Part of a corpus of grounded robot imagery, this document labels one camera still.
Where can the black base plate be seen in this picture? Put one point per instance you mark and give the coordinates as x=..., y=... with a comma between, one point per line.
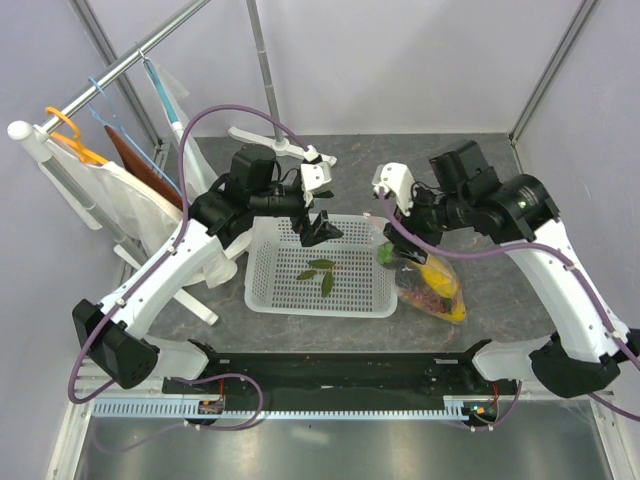
x=341, y=381

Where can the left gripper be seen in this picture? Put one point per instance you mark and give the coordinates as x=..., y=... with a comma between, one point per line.
x=315, y=233

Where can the rack pole with white foot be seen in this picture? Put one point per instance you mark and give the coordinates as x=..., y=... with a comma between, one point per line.
x=281, y=145

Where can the yellow mango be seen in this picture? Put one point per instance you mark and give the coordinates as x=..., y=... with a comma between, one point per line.
x=440, y=276
x=452, y=312

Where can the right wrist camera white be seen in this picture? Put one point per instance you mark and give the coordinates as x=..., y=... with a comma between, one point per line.
x=395, y=179

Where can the brown wooden hanger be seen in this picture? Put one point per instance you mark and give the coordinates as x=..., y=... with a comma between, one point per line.
x=137, y=166

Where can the white garment bag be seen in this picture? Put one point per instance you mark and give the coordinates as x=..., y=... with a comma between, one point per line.
x=140, y=214

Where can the clear plastic garment cover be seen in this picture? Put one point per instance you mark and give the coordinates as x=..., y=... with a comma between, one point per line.
x=223, y=267

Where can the orange hanger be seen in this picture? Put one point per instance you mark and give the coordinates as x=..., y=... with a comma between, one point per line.
x=84, y=154

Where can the clear zip top bag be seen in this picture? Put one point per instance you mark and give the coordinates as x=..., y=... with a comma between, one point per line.
x=378, y=225

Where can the mangosteen with green calyx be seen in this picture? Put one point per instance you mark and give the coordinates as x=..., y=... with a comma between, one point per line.
x=386, y=256

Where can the light blue cable duct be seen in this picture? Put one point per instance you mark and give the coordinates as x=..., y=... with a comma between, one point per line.
x=192, y=409

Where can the dark mangosteen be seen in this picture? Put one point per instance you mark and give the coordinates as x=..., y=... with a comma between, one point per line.
x=409, y=279

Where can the loose green grape leaves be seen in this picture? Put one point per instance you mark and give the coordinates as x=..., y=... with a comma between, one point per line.
x=322, y=269

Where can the teal and white hanger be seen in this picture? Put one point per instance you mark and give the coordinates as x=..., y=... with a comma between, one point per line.
x=198, y=174

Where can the white plastic basket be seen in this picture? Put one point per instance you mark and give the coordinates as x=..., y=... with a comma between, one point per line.
x=362, y=287

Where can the silver clothes rack rail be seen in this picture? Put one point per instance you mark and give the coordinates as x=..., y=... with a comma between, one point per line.
x=133, y=55

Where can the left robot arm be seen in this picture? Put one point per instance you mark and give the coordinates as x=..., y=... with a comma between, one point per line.
x=112, y=333

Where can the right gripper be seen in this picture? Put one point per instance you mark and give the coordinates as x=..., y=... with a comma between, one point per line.
x=403, y=244

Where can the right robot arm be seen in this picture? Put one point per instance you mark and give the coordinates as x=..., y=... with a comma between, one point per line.
x=589, y=342

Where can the purple grape bunch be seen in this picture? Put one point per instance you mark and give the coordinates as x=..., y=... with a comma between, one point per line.
x=425, y=299

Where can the blue wire hanger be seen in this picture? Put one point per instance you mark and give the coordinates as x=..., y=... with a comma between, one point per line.
x=118, y=126

